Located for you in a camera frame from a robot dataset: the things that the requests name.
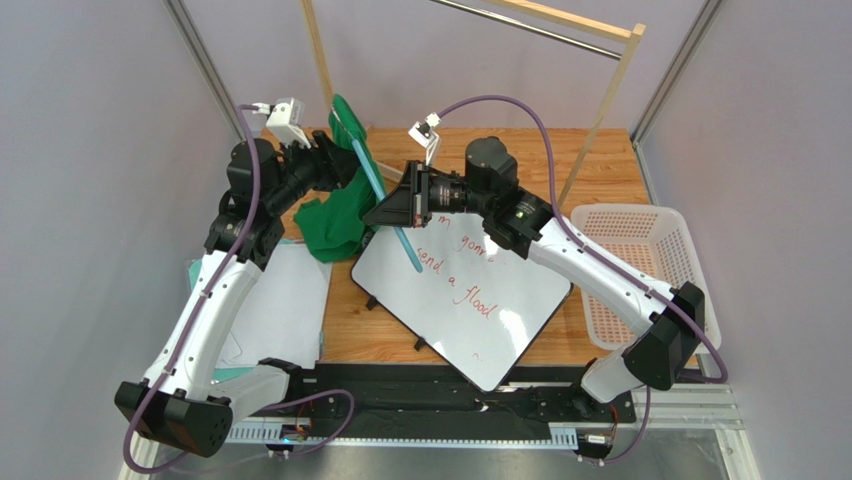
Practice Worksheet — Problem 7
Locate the white plastic basket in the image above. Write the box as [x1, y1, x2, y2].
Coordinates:
[570, 203, 722, 352]

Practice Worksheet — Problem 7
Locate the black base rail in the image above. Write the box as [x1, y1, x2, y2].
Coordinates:
[274, 363, 638, 441]

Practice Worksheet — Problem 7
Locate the green t shirt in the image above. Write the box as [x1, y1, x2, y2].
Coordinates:
[294, 94, 384, 263]

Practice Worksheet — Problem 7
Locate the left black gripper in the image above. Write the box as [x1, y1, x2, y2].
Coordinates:
[266, 130, 367, 217]

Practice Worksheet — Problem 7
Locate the light blue clothes hanger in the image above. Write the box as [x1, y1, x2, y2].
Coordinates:
[330, 109, 425, 274]

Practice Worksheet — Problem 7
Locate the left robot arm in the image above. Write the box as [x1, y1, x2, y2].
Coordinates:
[114, 130, 360, 458]

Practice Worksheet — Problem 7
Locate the whiteboard with red writing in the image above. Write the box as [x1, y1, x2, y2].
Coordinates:
[351, 213, 573, 392]

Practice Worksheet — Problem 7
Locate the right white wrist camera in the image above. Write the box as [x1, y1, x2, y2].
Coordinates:
[408, 112, 441, 166]

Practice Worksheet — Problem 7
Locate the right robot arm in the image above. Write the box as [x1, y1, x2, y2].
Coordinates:
[363, 136, 706, 403]

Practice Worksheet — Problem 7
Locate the stack of white papers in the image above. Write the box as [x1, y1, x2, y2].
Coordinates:
[206, 241, 331, 381]

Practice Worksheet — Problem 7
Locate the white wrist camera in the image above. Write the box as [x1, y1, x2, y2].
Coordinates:
[252, 97, 311, 149]
[408, 112, 441, 166]

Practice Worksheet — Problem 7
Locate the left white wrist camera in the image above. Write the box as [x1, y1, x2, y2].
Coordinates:
[252, 97, 311, 149]

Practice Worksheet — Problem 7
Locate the wooden clothes rack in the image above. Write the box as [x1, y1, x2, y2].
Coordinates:
[296, 1, 644, 203]

